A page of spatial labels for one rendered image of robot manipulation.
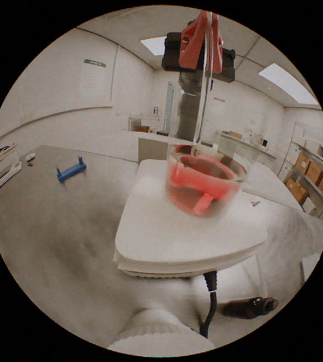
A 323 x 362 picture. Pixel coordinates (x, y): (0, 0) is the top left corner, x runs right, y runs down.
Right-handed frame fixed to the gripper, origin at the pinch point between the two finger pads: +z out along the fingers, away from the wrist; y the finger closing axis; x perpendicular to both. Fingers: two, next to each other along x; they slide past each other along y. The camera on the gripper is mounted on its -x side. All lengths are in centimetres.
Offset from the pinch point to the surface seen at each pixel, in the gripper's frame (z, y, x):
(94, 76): -117, -124, -48
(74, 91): -86, -128, -26
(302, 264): 10.6, 32.8, 23.7
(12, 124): -7, -135, -8
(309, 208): -49, 223, 52
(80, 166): -10.6, -28.4, 24.0
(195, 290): 8.6, 4.1, 24.5
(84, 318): 16.9, -7.0, 24.1
